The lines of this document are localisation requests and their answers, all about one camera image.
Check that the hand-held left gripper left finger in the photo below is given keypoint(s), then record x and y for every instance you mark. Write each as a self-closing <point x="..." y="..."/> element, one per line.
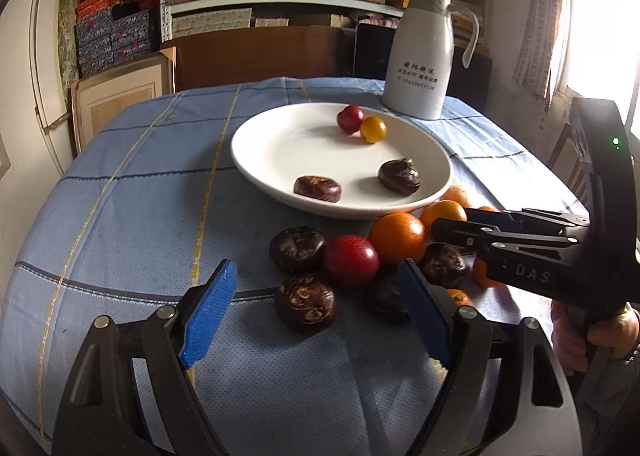
<point x="207" y="316"/>

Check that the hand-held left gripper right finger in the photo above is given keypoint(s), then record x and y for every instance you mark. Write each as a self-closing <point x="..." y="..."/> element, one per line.
<point x="422" y="311"/>

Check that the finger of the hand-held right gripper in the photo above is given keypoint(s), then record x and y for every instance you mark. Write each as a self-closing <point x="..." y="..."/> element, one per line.
<point x="452" y="231"/>
<point x="492" y="217"/>

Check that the small orange mandarin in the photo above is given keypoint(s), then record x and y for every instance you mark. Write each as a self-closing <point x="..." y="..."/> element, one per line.
<point x="481" y="278"/>
<point x="397" y="236"/>
<point x="487" y="209"/>
<point x="457" y="196"/>
<point x="457" y="297"/>
<point x="442" y="211"/>

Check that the dark brown water chestnut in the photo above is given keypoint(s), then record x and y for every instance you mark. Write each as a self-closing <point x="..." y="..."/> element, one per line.
<point x="382" y="298"/>
<point x="316" y="188"/>
<point x="297" y="249"/>
<point x="442" y="266"/>
<point x="399" y="176"/>
<point x="306" y="303"/>

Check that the red cherry tomato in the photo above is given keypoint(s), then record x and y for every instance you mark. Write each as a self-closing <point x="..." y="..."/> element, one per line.
<point x="350" y="261"/>
<point x="350" y="119"/>

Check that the white ceramic plate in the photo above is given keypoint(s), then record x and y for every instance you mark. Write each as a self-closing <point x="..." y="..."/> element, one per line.
<point x="290" y="150"/>

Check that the person's right forearm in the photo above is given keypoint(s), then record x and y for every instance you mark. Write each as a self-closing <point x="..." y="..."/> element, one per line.
<point x="612" y="406"/>

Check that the person's right hand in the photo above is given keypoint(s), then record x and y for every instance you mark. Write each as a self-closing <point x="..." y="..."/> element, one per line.
<point x="615" y="336"/>

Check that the dark wooden chair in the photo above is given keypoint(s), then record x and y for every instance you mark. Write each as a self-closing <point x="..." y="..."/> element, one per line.
<point x="567" y="165"/>

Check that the yellow cherry tomato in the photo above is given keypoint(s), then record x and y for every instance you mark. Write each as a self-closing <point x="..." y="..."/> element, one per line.
<point x="373" y="129"/>

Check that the blue checked tablecloth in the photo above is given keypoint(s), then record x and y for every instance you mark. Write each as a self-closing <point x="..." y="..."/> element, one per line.
<point x="150" y="186"/>

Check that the white thermos jug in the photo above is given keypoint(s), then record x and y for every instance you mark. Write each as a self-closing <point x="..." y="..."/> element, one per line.
<point x="420" y="60"/>

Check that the bright window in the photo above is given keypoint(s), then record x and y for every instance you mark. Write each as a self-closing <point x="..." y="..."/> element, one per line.
<point x="605" y="20"/>

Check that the beige patterned curtain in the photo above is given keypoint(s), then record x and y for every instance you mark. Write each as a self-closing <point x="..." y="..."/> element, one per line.
<point x="542" y="20"/>

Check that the brown wooden chair back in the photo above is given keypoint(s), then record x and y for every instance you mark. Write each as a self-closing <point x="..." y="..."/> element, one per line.
<point x="250" y="58"/>

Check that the white wooden slat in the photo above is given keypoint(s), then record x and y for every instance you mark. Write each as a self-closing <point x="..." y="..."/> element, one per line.
<point x="42" y="85"/>

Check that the stack of blue patterned boxes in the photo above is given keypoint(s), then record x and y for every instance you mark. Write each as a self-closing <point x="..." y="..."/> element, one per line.
<point x="115" y="40"/>

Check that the mottled stone slab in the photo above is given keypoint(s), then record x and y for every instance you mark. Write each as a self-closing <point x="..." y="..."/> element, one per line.
<point x="67" y="30"/>

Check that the light wooden picture frame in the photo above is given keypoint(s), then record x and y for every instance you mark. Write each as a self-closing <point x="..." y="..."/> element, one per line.
<point x="120" y="100"/>

